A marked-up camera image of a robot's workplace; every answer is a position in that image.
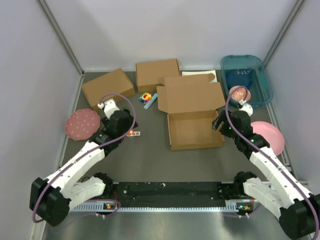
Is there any cardboard box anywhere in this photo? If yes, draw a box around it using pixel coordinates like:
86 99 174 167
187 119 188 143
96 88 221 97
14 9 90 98
135 58 180 94
156 73 226 151
82 68 136 112

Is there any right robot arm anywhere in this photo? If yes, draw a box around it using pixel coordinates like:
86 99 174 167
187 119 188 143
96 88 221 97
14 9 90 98
212 109 320 240

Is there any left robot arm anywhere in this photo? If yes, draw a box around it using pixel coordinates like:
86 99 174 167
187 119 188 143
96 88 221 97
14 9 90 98
29 107 138 227

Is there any red patterned bowl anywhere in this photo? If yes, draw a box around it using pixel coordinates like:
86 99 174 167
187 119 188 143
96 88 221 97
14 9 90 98
229 85 252 102

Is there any teal plastic bin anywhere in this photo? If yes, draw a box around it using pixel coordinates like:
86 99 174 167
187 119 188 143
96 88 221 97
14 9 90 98
220 54 274 108

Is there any white square plate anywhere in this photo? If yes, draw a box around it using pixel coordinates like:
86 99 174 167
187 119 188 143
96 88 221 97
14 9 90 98
181 70 218 83

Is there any light pink plate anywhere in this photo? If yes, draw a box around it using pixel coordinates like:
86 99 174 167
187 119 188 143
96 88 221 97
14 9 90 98
251 121 285 156

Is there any light blue marker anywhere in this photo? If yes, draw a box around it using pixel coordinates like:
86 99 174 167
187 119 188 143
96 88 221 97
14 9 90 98
143 93 158 110

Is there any rainbow flower plush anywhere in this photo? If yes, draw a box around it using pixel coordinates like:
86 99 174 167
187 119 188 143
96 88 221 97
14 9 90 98
139 92 152 104

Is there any white paper tag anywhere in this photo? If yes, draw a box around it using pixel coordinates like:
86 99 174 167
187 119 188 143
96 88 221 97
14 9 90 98
126 129 141 138

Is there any dark pink dotted plate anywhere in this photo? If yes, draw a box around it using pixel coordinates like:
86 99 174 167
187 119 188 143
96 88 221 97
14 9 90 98
64 108 101 141

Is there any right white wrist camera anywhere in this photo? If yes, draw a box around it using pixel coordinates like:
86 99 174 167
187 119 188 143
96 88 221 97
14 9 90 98
238 100 253 117

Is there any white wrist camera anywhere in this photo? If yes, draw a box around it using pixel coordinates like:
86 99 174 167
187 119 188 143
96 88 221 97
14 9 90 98
238 100 253 117
97 98 120 119

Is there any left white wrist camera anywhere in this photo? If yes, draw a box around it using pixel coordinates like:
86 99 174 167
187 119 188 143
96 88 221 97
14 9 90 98
97 98 120 119

